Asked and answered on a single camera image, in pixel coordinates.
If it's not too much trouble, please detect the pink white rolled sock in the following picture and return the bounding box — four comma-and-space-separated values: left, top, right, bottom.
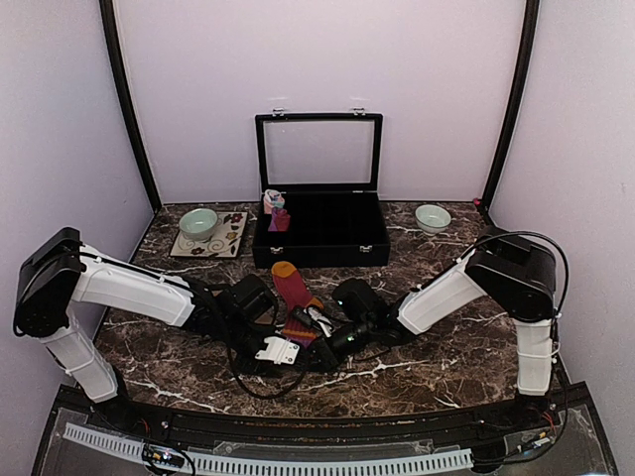
263, 189, 285, 215

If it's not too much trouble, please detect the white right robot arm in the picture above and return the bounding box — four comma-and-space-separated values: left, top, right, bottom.
309, 226, 569, 430

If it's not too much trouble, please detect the magenta striped sock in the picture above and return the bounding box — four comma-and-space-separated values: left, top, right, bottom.
271, 261, 332, 349

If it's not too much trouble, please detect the black left corner post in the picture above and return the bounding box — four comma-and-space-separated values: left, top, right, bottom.
98, 0, 163, 213

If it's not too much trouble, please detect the black corner post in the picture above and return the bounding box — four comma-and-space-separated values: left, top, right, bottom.
98, 0, 163, 213
478, 0, 540, 216

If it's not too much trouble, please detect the green ceramic bowl on plate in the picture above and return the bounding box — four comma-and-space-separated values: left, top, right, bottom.
179, 208, 218, 241

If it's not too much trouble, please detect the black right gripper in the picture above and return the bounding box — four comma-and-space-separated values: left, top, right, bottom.
299, 317, 375, 373

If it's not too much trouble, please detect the magenta purple rolled sock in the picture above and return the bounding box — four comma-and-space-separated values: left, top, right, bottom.
268, 207, 291, 232

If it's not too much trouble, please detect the white perforated front rail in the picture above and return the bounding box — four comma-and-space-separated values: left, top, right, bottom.
62, 422, 475, 476

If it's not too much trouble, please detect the black compartment storage box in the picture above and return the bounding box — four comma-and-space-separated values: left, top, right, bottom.
252, 112, 390, 269

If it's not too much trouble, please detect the black right corner post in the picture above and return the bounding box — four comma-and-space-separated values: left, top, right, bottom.
478, 0, 540, 216

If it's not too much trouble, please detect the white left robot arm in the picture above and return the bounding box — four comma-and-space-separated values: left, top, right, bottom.
13, 227, 307, 432

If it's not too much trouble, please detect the green bowl at right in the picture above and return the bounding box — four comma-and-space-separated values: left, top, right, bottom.
415, 204, 451, 236

